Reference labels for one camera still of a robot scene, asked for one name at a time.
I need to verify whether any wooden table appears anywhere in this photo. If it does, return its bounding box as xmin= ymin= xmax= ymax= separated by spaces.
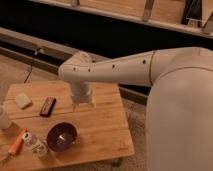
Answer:
xmin=0 ymin=80 xmax=134 ymax=171

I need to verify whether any dark purple ceramic bowl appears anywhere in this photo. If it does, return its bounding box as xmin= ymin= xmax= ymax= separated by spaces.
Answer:
xmin=46 ymin=122 xmax=78 ymax=152

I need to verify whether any clear plastic bottle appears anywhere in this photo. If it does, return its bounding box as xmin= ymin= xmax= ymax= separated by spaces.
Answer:
xmin=22 ymin=132 xmax=48 ymax=157

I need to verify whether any white cup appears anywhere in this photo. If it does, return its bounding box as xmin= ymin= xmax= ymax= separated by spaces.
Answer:
xmin=0 ymin=106 xmax=12 ymax=129

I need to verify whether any beige sponge block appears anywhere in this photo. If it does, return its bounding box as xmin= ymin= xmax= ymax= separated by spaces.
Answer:
xmin=15 ymin=93 xmax=32 ymax=109

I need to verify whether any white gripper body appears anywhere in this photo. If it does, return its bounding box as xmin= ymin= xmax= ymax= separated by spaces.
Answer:
xmin=70 ymin=82 xmax=95 ymax=110

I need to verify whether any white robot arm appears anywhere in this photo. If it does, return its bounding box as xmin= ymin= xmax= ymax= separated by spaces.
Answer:
xmin=58 ymin=47 xmax=213 ymax=171

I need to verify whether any dark brown snack bar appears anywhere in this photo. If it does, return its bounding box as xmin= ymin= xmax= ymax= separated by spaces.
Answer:
xmin=39 ymin=97 xmax=56 ymax=117

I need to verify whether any orange handled tool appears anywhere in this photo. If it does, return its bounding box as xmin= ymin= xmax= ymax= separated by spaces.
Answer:
xmin=0 ymin=128 xmax=27 ymax=165

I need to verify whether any black cable at left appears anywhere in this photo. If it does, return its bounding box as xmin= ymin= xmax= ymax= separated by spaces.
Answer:
xmin=23 ymin=46 xmax=44 ymax=84

